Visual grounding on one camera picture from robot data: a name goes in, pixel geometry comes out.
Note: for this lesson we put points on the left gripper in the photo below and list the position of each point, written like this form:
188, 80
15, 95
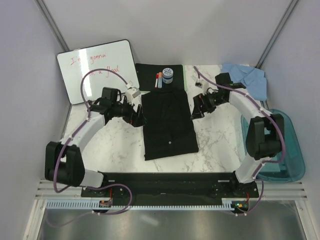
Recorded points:
135, 119

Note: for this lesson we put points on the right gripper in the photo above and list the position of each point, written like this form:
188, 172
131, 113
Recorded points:
199, 100

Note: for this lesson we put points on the black long sleeve shirt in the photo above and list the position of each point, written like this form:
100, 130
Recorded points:
169, 130

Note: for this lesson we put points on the blue shirt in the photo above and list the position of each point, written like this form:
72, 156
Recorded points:
252, 78

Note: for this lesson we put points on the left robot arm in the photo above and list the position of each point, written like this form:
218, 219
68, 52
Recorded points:
63, 159

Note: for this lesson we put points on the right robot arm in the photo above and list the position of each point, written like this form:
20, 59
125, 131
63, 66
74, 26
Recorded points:
266, 131

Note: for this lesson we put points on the black mat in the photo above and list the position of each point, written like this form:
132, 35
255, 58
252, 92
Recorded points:
146, 74

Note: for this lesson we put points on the red marker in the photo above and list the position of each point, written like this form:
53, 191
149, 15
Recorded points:
156, 81

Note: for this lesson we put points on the blue lidded jar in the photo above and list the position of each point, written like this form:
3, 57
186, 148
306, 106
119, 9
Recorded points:
167, 75

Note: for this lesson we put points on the white dry erase board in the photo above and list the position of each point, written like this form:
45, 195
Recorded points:
89, 70

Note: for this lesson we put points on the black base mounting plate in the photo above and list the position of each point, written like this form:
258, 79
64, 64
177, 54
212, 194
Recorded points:
171, 188

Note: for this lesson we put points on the teal transparent plastic bin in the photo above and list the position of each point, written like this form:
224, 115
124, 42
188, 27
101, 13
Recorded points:
291, 169

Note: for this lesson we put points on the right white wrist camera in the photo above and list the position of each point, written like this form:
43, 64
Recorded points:
203, 85

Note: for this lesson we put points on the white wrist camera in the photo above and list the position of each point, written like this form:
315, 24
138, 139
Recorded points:
131, 94
203, 85

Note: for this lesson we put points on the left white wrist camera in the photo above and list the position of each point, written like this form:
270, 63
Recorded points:
131, 94

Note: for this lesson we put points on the light blue cable duct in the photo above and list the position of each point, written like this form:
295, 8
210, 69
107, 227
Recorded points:
69, 204

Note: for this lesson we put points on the aluminium rail frame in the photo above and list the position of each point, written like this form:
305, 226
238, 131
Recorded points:
272, 191

